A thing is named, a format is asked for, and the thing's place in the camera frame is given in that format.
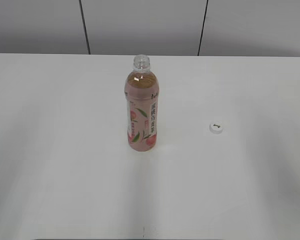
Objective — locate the white bottle cap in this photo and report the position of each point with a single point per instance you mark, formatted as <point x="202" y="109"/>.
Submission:
<point x="216" y="127"/>

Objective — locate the pink peach tea bottle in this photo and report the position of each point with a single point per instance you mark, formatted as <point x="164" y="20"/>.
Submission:
<point x="142" y="93"/>

